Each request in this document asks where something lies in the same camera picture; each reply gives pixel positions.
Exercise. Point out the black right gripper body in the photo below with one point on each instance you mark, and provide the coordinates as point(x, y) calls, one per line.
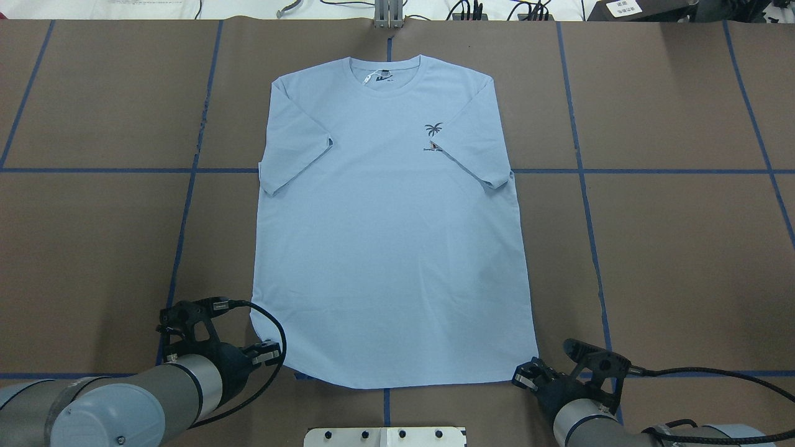
point(562, 391)

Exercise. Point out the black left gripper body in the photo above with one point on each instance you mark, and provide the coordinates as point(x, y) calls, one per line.
point(233, 360)

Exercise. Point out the grey aluminium frame post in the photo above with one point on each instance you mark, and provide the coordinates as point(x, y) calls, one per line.
point(389, 14)

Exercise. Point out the black box with label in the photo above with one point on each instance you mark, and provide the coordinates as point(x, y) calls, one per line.
point(643, 11)

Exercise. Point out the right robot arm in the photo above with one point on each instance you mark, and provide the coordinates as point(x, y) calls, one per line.
point(582, 407)

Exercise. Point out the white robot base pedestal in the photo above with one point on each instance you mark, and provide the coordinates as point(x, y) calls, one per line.
point(387, 436)

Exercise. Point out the light blue t-shirt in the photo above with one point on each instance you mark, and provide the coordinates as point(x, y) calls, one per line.
point(388, 240)

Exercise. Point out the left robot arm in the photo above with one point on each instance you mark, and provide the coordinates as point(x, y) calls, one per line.
point(200, 381)

